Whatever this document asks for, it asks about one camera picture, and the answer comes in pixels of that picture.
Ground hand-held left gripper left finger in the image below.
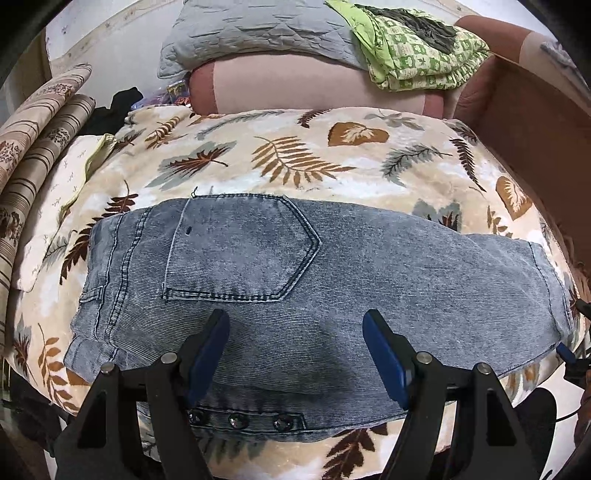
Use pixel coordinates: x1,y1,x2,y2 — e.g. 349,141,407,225
55,309,230,480

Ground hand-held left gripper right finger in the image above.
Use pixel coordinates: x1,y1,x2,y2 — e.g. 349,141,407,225
362,309,542,480

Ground blue denim pants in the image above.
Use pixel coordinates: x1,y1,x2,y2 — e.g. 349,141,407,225
64,194,575,444

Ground brown wooden headboard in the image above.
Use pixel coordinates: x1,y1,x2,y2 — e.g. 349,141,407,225
462,55,591,278

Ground leaf print blanket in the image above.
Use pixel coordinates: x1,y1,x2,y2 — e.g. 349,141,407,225
11,107,587,480

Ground white cloth with green trim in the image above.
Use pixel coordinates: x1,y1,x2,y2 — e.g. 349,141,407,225
16,134,116,292

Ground grey patterned cloth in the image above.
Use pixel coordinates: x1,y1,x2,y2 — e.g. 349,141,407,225
539,41,578,70

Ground striped beige cushion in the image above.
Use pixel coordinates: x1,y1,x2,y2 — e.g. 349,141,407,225
0,95,97,333
0,64,93,185

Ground colourful packets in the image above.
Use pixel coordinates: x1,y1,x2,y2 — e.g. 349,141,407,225
143,78,192,109

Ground black cloth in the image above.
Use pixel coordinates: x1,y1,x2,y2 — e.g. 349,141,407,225
76,87,146,137

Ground pink brown bolster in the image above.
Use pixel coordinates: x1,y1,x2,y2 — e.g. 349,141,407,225
190,15,555,121

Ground green patterned cloth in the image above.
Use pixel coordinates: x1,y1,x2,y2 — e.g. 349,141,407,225
324,0,490,90

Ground dark grey cloth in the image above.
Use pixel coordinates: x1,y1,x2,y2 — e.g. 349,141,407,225
367,4,458,54

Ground grey quilted pillow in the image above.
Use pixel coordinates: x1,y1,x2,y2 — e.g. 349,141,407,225
158,0,370,79

